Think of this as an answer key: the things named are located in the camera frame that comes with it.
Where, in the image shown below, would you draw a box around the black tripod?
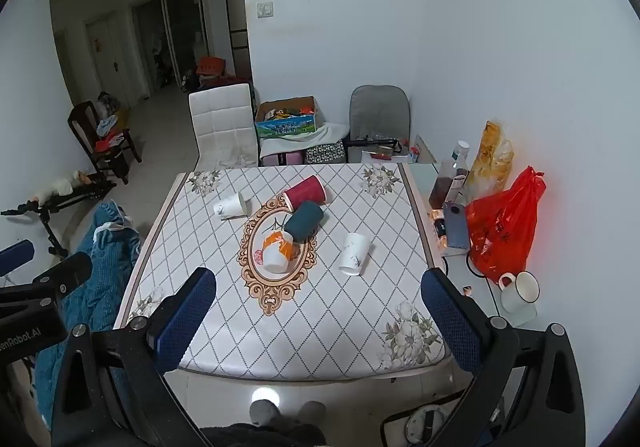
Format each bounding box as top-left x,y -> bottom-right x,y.
0,176 -> 119,261

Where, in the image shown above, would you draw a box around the white cup with leaf print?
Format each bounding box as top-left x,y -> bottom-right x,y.
338,232 -> 371,277

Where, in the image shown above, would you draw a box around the floral diamond pattern tablecloth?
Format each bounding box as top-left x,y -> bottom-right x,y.
114,163 -> 446,374

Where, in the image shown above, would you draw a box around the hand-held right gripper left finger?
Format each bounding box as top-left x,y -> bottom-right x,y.
50,267 -> 218,447

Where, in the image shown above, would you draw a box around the glass sliding door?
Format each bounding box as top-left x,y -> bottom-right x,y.
131,0 -> 209,98

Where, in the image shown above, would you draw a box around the clear bottle with dark liquid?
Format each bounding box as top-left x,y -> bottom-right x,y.
428,140 -> 471,210

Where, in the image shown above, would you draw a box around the dark teal cup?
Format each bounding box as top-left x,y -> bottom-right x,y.
283,200 -> 325,244

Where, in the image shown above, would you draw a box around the red cup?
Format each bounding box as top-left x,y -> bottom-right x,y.
282,174 -> 328,210

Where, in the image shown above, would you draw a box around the white padded chair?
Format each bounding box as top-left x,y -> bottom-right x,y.
188,83 -> 260,170

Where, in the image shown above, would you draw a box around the black umbrella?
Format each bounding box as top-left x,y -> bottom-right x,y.
344,137 -> 402,151

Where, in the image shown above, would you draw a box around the clothes pile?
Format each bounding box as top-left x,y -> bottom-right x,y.
94,116 -> 132,154

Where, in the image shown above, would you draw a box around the person's dark trousers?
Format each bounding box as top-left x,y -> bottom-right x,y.
199,422 -> 327,447

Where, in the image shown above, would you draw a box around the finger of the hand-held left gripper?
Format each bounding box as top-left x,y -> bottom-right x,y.
0,240 -> 36,277
0,251 -> 94,305

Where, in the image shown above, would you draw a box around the grey slipper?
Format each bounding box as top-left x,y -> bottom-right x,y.
249,399 -> 282,429
294,400 -> 327,429

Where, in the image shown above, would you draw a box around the white cloth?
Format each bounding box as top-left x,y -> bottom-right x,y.
259,122 -> 350,158

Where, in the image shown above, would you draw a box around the yellow snack bag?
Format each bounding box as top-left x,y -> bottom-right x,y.
467,120 -> 515,204

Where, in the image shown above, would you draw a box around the cardboard box with blue print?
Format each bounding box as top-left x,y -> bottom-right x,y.
254,96 -> 320,142

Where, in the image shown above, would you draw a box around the small white paper cup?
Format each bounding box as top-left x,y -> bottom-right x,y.
213,192 -> 247,219

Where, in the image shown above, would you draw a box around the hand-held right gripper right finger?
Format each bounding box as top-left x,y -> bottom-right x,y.
420,268 -> 586,447

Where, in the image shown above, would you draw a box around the white round appliance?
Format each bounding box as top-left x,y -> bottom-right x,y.
406,403 -> 452,444

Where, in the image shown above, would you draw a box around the grey smartphone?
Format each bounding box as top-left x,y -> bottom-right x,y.
442,214 -> 471,250

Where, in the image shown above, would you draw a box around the dark wooden chair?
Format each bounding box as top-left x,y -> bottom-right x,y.
67,100 -> 143,186

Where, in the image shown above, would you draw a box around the orange and white cup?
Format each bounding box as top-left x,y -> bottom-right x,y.
262,231 -> 295,275

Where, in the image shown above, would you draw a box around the blue knit blanket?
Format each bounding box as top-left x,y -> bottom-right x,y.
34,200 -> 144,429

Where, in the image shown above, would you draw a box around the red plastic bag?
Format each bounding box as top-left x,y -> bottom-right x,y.
464,166 -> 547,284

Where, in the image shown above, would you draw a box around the grey cushioned chair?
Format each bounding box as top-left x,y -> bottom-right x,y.
347,85 -> 412,164

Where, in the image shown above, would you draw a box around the black and white patterned bag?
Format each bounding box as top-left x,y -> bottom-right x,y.
303,140 -> 347,166

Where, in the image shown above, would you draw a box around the wooden door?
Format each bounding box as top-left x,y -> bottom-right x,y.
84,11 -> 132,110

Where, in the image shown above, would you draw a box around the pink box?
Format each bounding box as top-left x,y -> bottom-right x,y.
262,151 -> 305,167

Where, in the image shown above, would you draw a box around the white enamel mug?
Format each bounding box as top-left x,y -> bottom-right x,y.
497,271 -> 541,314

